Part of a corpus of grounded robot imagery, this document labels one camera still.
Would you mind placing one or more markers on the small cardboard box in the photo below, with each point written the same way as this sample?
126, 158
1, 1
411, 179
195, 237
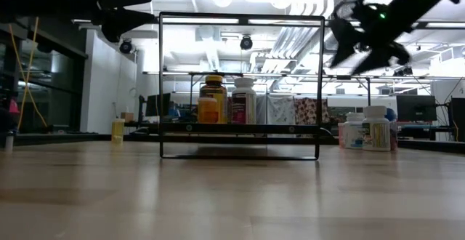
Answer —
127, 117

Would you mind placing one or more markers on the floral hanging cloth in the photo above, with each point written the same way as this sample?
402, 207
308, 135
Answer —
307, 111

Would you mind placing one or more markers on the large white bottle maroon label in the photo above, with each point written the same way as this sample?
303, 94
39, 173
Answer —
243, 105

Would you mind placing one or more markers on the small pink vial white cap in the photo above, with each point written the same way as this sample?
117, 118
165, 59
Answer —
341, 134

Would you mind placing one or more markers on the short white post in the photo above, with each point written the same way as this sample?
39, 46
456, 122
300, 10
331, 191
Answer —
9, 142

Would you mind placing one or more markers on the white hanging cloth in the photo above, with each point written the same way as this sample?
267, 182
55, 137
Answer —
280, 110

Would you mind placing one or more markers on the amber fish oil bottle yellow cap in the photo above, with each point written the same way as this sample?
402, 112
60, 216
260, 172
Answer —
218, 92

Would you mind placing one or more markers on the slim yellow vial white cap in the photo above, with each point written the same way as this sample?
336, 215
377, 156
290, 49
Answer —
118, 129

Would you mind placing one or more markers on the white bottle yellow striped label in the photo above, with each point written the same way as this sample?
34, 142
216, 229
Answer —
376, 134

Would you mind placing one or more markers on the black background rack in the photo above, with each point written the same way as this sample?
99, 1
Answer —
196, 73

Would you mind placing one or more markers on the white bottle blue label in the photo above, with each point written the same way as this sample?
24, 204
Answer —
353, 132

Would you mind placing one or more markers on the grey hanging cloth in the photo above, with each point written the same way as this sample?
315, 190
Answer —
261, 109

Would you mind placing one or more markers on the small pink object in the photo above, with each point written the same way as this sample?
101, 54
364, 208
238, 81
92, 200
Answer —
14, 107

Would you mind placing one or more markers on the clear bottle blue cap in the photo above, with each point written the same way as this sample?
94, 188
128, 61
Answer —
391, 113

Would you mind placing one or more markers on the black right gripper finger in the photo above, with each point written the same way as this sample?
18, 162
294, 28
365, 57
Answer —
385, 58
344, 36

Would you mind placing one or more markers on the black ceiling spot lamp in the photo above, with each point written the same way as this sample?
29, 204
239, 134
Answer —
246, 43
126, 46

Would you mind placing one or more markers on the black computer monitor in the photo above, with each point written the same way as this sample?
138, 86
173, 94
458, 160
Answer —
416, 107
458, 118
158, 104

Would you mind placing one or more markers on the clear acrylic tray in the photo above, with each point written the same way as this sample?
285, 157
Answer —
239, 128

